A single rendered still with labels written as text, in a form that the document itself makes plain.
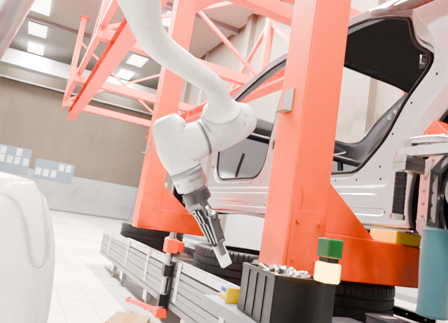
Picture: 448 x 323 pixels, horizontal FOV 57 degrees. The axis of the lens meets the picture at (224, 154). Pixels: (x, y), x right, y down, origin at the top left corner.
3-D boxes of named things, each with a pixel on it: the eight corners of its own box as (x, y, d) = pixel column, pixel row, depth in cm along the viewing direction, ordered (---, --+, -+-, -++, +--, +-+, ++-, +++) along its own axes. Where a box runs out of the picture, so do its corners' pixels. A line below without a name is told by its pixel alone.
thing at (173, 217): (217, 238, 339) (224, 196, 344) (156, 229, 317) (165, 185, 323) (209, 236, 354) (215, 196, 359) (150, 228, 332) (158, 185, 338)
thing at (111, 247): (204, 289, 399) (211, 248, 405) (115, 281, 364) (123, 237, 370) (171, 271, 489) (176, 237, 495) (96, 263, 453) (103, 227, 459)
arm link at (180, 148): (171, 178, 108) (216, 157, 111) (147, 122, 106) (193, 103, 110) (165, 176, 118) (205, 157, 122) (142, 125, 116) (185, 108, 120)
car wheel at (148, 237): (191, 253, 455) (195, 231, 459) (159, 253, 396) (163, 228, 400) (142, 243, 483) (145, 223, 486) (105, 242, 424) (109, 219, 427)
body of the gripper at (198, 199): (177, 194, 117) (189, 223, 118) (187, 194, 110) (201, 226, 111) (199, 183, 120) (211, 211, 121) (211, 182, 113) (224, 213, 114)
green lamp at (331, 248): (343, 260, 87) (345, 240, 87) (327, 258, 85) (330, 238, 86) (330, 257, 90) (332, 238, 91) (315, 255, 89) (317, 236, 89)
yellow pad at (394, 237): (420, 247, 169) (421, 235, 170) (395, 243, 163) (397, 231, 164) (393, 243, 181) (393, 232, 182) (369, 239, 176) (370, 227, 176)
